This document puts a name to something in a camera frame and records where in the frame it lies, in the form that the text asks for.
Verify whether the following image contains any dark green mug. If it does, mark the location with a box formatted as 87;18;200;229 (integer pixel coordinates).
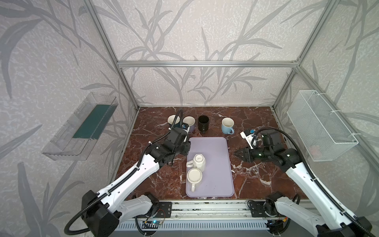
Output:
167;115;181;129

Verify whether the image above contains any lavender mug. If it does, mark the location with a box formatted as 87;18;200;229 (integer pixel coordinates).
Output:
183;116;196;133

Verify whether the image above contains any white faceted mug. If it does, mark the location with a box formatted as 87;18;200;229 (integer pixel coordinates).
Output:
186;154;206;172

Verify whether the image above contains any black enamel mug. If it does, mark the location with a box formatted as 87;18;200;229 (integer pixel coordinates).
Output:
198;115;209;134

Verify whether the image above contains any light blue mug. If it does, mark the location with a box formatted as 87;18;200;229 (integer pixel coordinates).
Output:
222;118;235;135

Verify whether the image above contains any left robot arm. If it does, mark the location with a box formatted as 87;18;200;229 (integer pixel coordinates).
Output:
64;109;190;237

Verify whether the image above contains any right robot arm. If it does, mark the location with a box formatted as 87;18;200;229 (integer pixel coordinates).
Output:
235;127;373;237

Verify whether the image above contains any cream round mug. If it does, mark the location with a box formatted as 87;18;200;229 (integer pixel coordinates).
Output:
187;168;203;192

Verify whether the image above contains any lavender plastic tray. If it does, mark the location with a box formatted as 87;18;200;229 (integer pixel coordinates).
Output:
186;137;235;198

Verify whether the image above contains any white wire mesh basket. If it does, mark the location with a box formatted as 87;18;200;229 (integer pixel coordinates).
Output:
287;90;359;162

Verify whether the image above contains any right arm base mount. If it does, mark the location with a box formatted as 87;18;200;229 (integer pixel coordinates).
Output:
247;200;280;217

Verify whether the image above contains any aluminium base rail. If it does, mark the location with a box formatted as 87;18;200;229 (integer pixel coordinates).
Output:
85;199;335;221

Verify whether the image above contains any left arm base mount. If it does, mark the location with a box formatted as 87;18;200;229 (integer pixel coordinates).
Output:
146;201;172;218

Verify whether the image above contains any aluminium cage frame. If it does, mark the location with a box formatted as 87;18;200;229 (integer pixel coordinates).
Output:
81;0;379;172

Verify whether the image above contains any clear acrylic wall shelf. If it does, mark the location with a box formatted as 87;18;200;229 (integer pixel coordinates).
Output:
42;92;118;161

